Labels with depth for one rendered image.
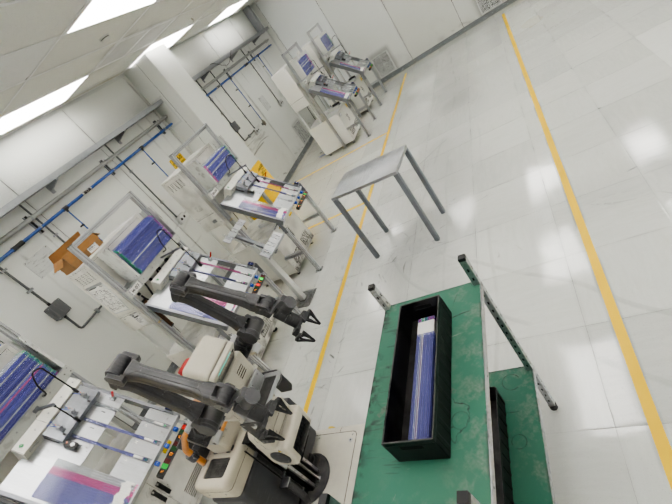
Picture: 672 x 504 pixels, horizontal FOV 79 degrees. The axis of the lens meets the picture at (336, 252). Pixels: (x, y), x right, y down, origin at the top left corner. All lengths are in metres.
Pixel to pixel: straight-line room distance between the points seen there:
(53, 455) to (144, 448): 0.50
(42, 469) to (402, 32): 9.44
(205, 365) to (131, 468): 1.38
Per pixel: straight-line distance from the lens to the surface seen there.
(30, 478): 3.19
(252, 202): 4.64
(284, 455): 2.11
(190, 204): 4.82
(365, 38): 10.35
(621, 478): 2.30
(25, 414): 3.22
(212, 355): 1.81
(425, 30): 10.19
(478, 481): 1.33
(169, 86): 6.61
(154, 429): 3.12
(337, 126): 7.68
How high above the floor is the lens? 2.09
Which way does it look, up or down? 26 degrees down
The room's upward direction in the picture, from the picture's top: 39 degrees counter-clockwise
